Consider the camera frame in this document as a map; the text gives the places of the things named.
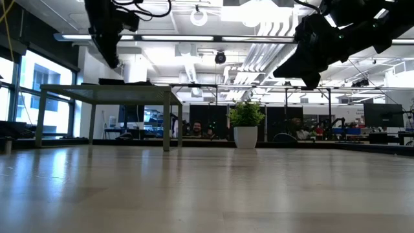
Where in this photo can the green perforated metal shelf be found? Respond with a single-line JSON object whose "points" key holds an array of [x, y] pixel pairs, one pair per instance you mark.
{"points": [[113, 94]]}

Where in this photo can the black computer monitor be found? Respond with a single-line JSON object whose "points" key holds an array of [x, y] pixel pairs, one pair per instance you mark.
{"points": [[131, 113], [383, 115]]}

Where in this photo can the black background pipe frame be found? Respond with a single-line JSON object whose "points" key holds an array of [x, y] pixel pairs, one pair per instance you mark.
{"points": [[194, 85]]}

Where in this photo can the person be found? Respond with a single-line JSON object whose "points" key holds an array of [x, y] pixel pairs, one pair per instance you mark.
{"points": [[198, 127], [299, 129]]}

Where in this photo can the rounded square black plate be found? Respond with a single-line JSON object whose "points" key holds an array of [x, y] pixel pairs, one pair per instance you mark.
{"points": [[139, 83]]}

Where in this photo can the green plant in white pot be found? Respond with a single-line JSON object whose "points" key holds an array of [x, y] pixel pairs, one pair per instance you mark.
{"points": [[246, 136]]}

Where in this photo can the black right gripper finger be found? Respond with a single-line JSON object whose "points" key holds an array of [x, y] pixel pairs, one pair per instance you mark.
{"points": [[302, 64], [313, 81]]}

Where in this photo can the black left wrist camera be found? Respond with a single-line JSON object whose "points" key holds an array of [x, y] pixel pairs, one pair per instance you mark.
{"points": [[131, 22]]}

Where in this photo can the black ceiling spotlight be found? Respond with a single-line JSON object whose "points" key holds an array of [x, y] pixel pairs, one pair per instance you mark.
{"points": [[220, 58]]}

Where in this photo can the black chair back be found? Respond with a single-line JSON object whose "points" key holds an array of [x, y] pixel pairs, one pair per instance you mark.
{"points": [[284, 138]]}

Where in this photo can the silver ceiling duct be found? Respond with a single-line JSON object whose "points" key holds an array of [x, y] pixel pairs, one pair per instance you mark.
{"points": [[265, 48]]}

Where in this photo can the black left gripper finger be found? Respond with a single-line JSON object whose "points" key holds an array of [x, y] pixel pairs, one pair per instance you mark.
{"points": [[108, 48]]}

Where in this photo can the short grey post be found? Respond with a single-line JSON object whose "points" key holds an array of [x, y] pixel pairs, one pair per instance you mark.
{"points": [[8, 147]]}

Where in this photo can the long ceiling light bar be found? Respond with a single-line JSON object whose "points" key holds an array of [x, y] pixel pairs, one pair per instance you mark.
{"points": [[178, 37]]}

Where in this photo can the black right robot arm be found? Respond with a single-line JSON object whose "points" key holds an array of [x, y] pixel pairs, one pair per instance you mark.
{"points": [[388, 26]]}

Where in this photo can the wavy-edged black plate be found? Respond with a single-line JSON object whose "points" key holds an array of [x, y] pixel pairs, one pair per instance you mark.
{"points": [[111, 82]]}

